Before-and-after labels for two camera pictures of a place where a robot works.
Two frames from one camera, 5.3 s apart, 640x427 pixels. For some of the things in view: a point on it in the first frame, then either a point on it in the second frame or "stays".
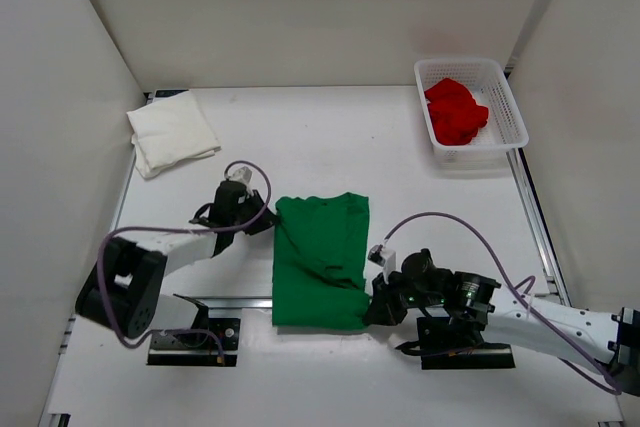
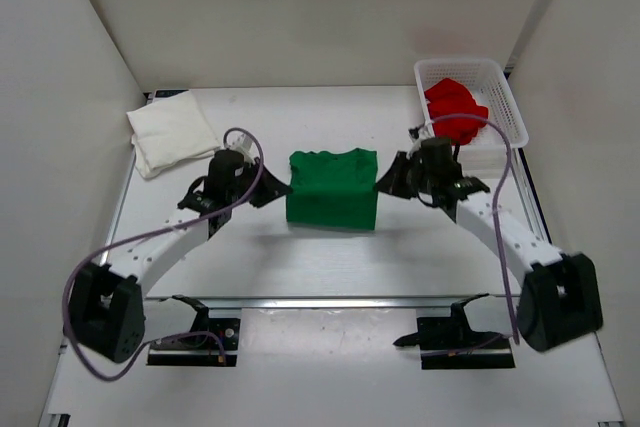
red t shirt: x=454 y=113 stays
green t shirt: x=321 y=246 to x=333 y=189
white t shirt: x=168 y=130 stays
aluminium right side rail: x=555 y=281 stays
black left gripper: x=266 y=220 to x=271 y=189
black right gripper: x=384 y=311 to x=392 y=184
